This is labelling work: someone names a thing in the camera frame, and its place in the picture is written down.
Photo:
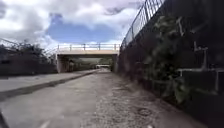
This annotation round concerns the concrete bridge with railing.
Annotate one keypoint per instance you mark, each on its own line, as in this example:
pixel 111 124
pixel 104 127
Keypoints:
pixel 86 52

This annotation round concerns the grey concrete path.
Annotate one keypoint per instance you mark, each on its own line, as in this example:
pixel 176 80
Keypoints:
pixel 93 103

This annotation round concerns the climbing plant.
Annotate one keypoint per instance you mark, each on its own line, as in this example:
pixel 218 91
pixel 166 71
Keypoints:
pixel 165 56

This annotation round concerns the metal railing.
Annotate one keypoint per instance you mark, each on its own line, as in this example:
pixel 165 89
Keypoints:
pixel 140 18

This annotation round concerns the manhole cover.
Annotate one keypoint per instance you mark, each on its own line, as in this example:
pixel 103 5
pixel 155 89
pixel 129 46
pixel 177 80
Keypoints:
pixel 145 111

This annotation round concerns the bushes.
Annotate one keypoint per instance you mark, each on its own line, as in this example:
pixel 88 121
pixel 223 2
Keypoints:
pixel 30 50

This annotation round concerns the raised concrete slab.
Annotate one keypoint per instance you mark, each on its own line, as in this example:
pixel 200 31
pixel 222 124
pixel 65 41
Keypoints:
pixel 26 81

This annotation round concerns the dark retaining wall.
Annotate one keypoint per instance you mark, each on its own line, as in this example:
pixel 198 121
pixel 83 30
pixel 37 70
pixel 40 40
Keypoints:
pixel 26 65

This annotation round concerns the dark brick wall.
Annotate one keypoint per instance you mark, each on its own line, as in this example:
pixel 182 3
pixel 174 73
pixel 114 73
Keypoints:
pixel 200 40

